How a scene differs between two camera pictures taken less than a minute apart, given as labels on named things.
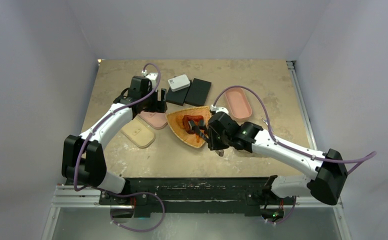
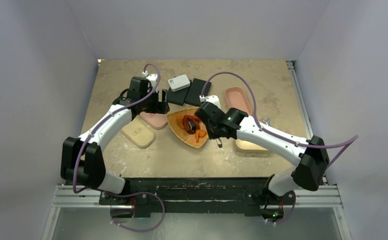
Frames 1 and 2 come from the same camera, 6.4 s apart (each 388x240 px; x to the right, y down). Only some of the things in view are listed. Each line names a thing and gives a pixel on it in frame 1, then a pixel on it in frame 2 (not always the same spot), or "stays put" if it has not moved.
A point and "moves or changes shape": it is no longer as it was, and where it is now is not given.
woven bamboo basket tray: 176,119 stays put
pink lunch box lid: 158,120 stays put
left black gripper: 158,106 stays put
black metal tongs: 198,127 moves or changes shape
